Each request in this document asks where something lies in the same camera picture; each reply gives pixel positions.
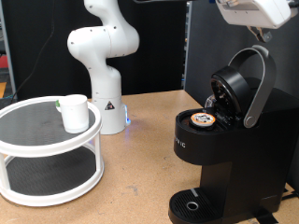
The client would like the white coffee pod orange rim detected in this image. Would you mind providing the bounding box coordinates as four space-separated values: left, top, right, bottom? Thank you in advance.
190 112 217 129

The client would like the white two-tier turntable shelf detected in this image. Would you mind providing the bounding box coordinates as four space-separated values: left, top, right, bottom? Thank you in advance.
0 95 106 208

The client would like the black Keurig power cord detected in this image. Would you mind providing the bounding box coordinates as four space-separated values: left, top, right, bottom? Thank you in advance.
280 186 299 202

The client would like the black hanging wall cable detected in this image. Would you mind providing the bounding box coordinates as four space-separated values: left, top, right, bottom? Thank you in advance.
12 0 55 102

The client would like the vertical metal rack rail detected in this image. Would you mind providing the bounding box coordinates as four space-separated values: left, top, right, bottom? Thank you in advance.
181 0 192 91

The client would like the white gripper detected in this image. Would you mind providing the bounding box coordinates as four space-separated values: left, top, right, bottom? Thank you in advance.
215 0 297 44

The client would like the grey metal frame post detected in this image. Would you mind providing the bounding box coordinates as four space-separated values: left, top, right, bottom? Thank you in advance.
0 0 17 97

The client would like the black Keurig coffee machine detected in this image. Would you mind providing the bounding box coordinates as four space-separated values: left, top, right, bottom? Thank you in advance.
168 44 299 224

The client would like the white mug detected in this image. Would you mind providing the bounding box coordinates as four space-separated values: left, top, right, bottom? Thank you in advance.
58 94 90 134

